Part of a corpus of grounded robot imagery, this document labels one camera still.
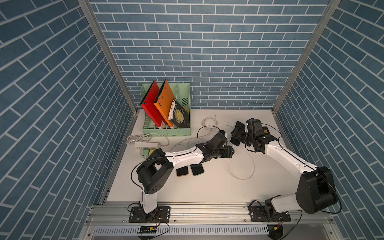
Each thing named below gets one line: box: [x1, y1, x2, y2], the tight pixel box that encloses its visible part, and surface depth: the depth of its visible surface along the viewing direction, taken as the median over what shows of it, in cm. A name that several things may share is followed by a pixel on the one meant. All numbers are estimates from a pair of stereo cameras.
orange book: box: [153, 79, 176, 128], surface depth 93 cm
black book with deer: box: [262, 126, 271, 135], surface depth 110 cm
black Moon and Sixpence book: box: [168, 98, 190, 129], surface depth 98 cm
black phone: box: [230, 121, 246, 147], surface depth 81 cm
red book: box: [139, 80, 166, 127], surface depth 88 cm
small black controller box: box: [137, 225, 158, 234], surface depth 73 cm
